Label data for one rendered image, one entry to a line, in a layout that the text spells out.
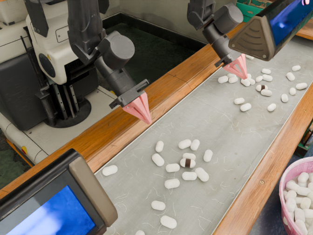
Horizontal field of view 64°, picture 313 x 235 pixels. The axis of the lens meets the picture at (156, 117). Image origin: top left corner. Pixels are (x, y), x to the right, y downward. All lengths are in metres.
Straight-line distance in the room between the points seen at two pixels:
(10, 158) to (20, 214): 1.63
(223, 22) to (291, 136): 0.37
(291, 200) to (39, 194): 0.56
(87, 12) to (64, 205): 0.44
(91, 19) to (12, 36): 0.71
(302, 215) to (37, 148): 1.17
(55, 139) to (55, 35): 0.59
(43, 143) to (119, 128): 0.77
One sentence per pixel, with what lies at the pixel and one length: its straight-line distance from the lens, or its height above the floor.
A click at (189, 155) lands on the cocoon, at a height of 0.76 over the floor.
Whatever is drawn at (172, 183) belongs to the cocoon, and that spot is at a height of 0.76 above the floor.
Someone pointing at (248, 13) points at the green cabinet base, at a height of 0.81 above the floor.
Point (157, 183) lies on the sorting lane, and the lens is 0.62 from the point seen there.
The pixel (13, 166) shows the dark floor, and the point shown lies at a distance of 1.78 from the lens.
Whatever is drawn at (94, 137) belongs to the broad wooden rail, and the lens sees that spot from 0.69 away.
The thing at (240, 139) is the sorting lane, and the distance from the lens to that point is 0.74.
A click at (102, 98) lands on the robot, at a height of 0.28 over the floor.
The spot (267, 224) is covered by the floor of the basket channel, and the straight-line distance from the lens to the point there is 0.70.
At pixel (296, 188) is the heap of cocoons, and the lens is 0.69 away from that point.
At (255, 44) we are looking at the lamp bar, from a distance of 0.47.
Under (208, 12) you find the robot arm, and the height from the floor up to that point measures 0.96.
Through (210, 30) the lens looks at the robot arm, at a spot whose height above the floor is 0.93.
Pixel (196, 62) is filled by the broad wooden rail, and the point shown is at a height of 0.76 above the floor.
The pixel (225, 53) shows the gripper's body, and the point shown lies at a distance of 0.83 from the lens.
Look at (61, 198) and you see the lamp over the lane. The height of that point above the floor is 1.09.
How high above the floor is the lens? 1.27
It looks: 44 degrees down
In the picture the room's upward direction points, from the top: straight up
